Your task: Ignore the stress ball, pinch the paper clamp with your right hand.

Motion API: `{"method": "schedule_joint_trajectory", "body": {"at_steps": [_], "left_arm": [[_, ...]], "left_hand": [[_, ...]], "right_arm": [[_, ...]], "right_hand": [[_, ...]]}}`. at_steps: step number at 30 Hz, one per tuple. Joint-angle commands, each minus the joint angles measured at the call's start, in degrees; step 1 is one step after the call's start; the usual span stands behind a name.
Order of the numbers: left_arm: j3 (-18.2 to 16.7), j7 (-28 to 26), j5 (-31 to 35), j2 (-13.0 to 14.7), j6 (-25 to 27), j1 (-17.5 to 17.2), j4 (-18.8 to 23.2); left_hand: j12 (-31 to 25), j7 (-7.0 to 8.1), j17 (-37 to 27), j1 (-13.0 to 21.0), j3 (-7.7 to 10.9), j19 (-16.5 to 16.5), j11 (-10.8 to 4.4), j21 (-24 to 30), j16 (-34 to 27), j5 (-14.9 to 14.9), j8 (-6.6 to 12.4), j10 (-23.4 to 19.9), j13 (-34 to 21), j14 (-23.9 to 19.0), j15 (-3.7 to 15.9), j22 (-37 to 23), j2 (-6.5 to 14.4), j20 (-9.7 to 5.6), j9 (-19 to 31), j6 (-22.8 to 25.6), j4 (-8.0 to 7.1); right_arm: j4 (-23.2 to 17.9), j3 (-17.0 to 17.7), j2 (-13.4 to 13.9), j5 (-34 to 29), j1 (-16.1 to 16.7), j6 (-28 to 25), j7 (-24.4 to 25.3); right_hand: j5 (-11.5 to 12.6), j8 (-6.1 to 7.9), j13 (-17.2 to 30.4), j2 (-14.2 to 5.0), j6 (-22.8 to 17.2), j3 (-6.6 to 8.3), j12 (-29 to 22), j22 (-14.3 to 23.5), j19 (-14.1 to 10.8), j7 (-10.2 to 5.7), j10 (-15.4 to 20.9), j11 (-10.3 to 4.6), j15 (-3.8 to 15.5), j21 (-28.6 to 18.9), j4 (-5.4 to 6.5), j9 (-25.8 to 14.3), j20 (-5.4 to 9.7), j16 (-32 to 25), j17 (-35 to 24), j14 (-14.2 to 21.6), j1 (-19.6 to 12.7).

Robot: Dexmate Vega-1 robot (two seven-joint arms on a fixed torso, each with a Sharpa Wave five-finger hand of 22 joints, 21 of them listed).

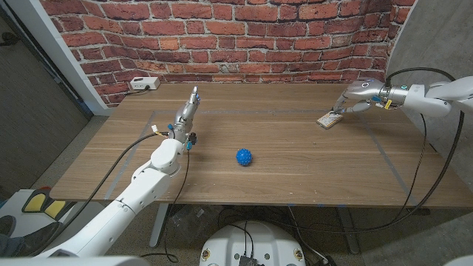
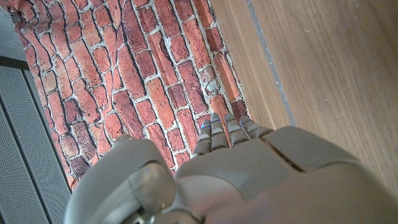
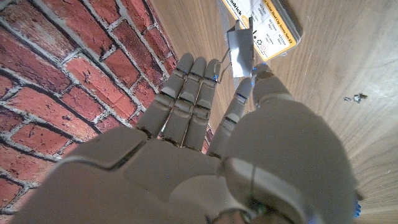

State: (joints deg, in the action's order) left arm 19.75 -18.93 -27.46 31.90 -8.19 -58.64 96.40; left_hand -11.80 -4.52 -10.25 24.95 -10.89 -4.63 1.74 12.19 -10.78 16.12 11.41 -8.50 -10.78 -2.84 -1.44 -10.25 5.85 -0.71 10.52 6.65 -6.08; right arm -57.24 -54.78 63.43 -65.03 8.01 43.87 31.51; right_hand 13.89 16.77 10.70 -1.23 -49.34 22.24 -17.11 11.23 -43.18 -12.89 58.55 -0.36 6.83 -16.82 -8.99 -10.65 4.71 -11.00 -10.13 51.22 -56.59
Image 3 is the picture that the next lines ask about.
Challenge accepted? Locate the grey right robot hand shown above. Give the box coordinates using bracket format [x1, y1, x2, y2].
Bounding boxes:
[9, 52, 363, 224]

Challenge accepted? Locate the small card box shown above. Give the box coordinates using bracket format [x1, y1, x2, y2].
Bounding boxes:
[221, 0, 304, 62]

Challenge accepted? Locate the red brick printed backdrop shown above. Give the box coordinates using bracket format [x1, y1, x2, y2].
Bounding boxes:
[0, 0, 215, 224]

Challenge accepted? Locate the small metal debris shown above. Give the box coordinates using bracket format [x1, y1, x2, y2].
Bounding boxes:
[343, 92, 368, 104]

